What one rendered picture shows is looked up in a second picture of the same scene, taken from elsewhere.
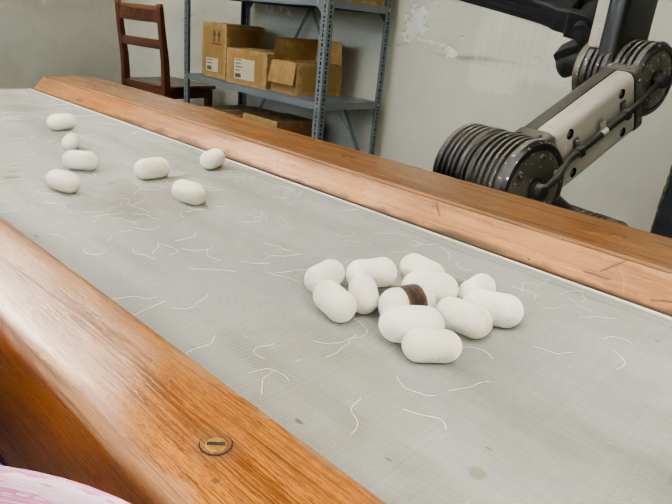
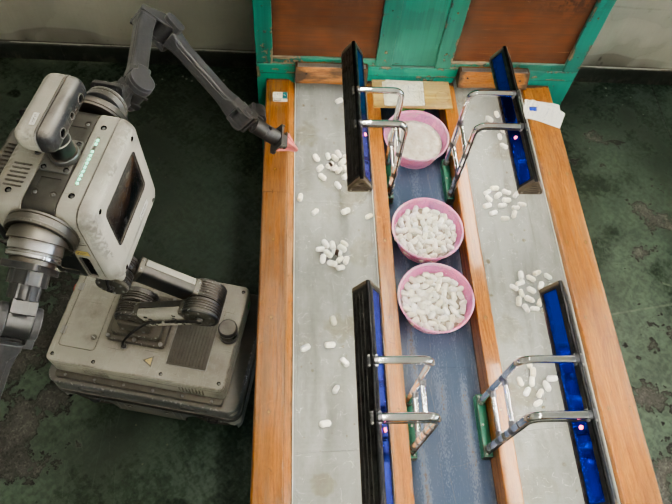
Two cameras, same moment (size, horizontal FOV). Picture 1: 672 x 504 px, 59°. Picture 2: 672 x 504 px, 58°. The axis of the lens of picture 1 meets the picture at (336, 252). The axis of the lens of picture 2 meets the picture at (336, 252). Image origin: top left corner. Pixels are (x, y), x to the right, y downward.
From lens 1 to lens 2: 2.18 m
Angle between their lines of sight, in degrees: 93
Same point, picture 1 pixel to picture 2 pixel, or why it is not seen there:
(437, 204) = (287, 275)
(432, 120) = not seen: outside the picture
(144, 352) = (382, 256)
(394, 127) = not seen: outside the picture
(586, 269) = (290, 241)
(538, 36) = not seen: outside the picture
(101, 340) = (385, 261)
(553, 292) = (301, 244)
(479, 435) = (352, 232)
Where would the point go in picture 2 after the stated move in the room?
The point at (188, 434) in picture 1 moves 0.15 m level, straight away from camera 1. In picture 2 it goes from (386, 242) to (364, 273)
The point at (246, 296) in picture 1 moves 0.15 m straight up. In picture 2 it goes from (354, 274) to (358, 253)
